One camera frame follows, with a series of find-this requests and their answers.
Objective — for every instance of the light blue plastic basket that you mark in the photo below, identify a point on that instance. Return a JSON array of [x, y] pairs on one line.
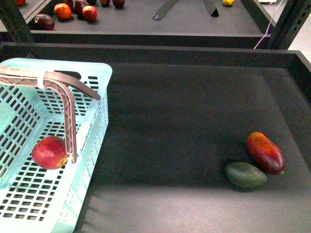
[[53, 118]]

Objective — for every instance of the red yellow apple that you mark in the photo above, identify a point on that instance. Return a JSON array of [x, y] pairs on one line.
[[50, 153]]

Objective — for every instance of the purple basket handle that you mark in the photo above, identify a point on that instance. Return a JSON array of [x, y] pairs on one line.
[[71, 81], [58, 82]]

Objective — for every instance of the small red apple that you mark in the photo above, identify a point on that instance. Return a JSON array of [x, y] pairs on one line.
[[89, 13]]

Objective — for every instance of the red apple far left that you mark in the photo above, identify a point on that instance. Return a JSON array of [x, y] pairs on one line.
[[20, 2]]

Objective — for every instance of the black rear shelf tray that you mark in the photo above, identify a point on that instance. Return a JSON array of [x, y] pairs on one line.
[[246, 24]]

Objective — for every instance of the green avocado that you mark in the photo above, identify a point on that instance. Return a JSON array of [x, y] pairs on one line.
[[245, 175]]

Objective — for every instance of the black flat divider bar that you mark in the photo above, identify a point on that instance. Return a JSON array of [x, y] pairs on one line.
[[164, 9]]

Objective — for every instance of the dark red plum right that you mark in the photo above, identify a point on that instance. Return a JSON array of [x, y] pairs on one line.
[[118, 4]]

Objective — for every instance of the black triangular divider bar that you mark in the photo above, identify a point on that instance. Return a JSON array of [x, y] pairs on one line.
[[211, 8]]

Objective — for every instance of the red orange mango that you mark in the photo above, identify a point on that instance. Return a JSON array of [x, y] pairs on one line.
[[266, 153]]

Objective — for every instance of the small dark red plum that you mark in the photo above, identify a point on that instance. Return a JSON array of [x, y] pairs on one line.
[[105, 3]]

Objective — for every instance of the dark red plum tall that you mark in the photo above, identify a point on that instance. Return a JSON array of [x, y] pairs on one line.
[[91, 2]]

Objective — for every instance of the dark red plum front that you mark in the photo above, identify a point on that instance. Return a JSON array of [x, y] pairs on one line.
[[78, 7]]

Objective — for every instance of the yellow lemon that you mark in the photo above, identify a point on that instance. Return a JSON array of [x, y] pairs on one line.
[[228, 3]]

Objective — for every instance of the orange red tomato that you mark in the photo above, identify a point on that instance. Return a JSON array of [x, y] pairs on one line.
[[62, 11]]

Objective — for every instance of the dark purple eggplant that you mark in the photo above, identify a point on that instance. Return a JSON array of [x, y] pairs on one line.
[[44, 22]]

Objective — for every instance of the black perforated shelf post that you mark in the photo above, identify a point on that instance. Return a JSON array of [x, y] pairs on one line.
[[290, 22]]

